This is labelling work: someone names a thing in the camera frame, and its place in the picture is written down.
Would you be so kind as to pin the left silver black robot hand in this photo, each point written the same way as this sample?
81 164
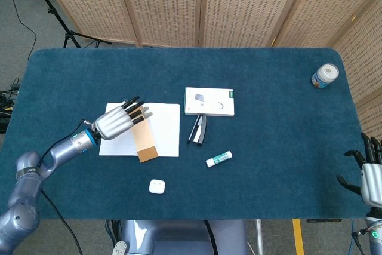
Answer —
115 123

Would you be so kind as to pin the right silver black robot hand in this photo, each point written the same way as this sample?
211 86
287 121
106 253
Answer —
372 183

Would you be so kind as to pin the brown cardboard bookmark with tassel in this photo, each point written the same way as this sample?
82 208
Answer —
144 143

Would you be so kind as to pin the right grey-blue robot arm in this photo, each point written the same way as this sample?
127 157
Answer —
374 237

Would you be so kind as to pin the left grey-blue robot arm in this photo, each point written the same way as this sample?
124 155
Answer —
27 189

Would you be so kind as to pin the open white lined notebook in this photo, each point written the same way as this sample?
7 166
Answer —
167 129

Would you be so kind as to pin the white earbuds case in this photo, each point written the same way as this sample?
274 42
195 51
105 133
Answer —
156 186

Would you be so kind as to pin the black silver stapler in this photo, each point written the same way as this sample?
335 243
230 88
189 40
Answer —
202 131

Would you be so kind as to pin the white flat product box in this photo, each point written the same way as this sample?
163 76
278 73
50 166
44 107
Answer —
209 102

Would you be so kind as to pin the white green glue stick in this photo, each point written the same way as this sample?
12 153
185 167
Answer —
218 159

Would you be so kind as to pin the white-lidded plastic jar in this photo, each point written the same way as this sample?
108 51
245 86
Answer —
324 76

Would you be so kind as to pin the dark blue table mat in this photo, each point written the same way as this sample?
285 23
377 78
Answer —
253 162

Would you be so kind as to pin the black tripod stand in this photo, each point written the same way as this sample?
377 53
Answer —
56 17

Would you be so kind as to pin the round metal mounting plate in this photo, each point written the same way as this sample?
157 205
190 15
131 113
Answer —
120 248

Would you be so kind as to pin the silver metal table leg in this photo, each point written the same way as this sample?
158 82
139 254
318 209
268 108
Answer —
259 237

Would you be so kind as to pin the wooden rattan folding screen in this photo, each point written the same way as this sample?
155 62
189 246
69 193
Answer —
167 7

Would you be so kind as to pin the grey-blue robot torso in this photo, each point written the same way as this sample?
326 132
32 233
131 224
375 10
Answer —
179 237

